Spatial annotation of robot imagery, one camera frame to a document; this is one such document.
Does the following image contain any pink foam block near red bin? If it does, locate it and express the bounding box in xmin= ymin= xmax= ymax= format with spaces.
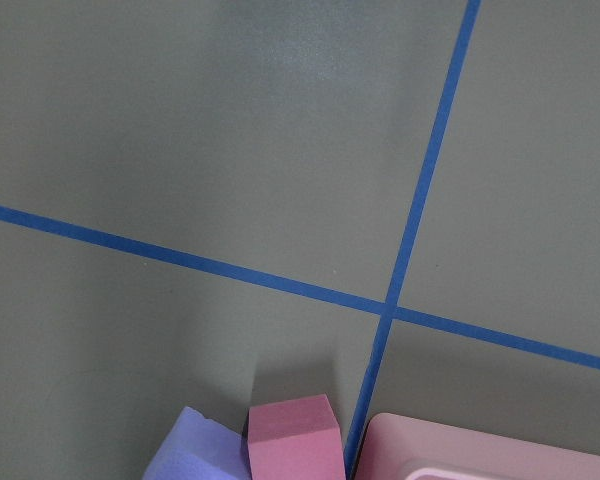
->
xmin=247 ymin=394 xmax=346 ymax=480

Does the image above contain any red plastic bin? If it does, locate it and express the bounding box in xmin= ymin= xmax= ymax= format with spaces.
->
xmin=355 ymin=413 xmax=600 ymax=479

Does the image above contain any purple foam block near red bin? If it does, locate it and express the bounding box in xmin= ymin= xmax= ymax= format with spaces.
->
xmin=142 ymin=406 xmax=252 ymax=480

